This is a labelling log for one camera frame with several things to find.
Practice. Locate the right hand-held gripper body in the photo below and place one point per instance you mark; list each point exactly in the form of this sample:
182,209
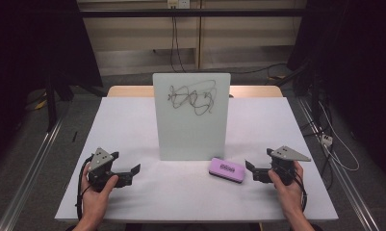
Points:
288,154

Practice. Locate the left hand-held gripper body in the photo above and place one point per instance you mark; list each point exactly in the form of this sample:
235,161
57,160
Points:
99,159

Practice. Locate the purple board eraser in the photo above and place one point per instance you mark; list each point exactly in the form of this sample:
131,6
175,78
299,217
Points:
226,170

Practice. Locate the frosted glass whiteboard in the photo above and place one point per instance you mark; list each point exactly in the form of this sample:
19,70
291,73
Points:
193,134

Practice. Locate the person's right hand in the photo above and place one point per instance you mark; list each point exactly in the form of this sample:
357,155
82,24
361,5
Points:
290,195

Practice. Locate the person's left hand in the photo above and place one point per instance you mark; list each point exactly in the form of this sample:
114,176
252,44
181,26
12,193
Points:
96,202

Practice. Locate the black pen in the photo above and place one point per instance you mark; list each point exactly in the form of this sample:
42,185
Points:
74,136

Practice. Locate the white table mat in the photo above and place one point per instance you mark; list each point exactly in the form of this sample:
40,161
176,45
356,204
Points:
181,199

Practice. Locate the black metal stand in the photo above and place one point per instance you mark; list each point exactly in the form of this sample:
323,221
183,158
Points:
51,106
314,93

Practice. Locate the yellow floor object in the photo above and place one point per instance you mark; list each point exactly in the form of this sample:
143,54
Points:
40,104

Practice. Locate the black horizontal metal bar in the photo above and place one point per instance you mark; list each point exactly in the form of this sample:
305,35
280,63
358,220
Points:
193,12

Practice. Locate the aluminium floor rail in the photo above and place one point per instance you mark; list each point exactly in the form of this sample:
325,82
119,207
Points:
33,163
338,170

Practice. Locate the white wall socket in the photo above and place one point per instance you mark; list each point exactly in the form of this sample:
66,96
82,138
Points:
178,3

